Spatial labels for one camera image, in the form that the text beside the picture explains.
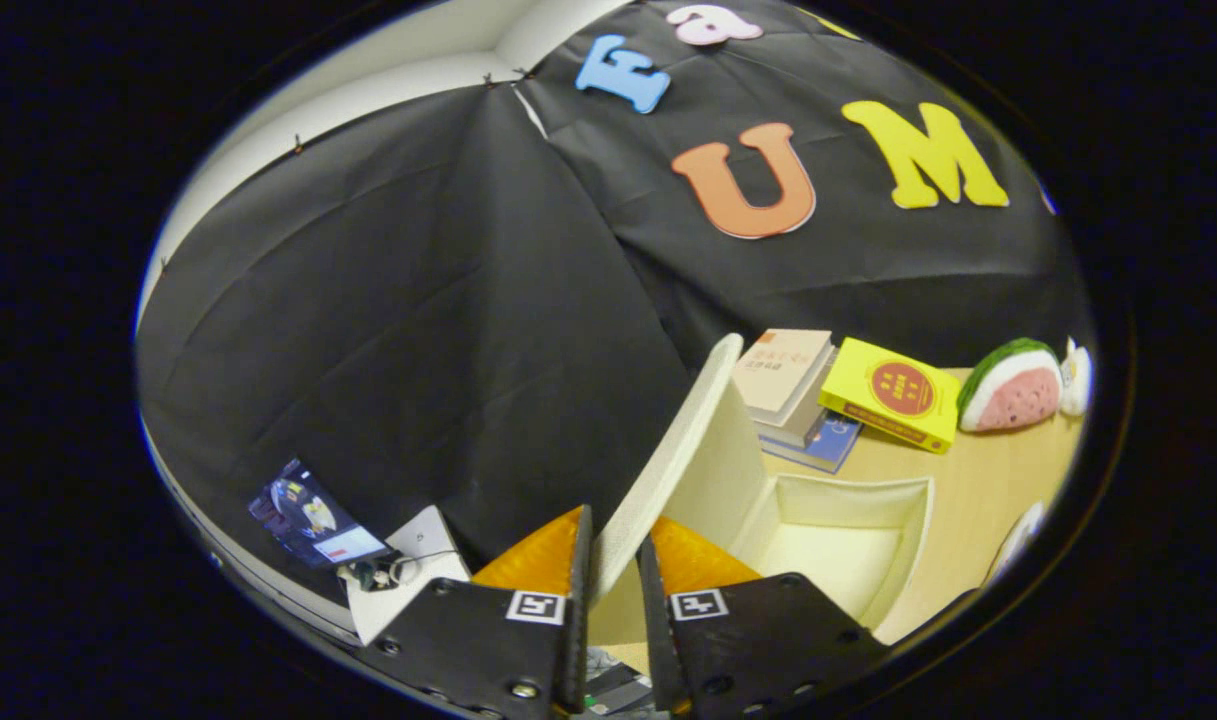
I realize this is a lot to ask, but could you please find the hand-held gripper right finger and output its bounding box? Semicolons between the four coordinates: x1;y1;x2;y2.
636;515;889;720

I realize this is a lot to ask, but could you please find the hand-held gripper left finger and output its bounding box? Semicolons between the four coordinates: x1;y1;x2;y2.
356;505;594;720

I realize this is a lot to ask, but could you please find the beige fabric storage box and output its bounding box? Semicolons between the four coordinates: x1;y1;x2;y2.
588;333;936;646

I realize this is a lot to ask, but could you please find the white canvas shoe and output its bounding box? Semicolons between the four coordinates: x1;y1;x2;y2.
983;500;1047;586

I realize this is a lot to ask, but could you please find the blue book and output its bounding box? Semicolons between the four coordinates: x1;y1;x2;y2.
758;410;864;475

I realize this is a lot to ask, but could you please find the grey book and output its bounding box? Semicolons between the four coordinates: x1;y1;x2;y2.
753;350;839;449

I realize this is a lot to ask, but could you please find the yellow book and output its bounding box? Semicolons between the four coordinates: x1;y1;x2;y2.
818;337;962;455

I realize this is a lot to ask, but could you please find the watermelon slice plush toy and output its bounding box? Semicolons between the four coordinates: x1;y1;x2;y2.
956;337;1065;433

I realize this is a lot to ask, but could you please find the white plush toy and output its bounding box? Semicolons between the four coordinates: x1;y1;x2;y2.
1058;337;1094;418

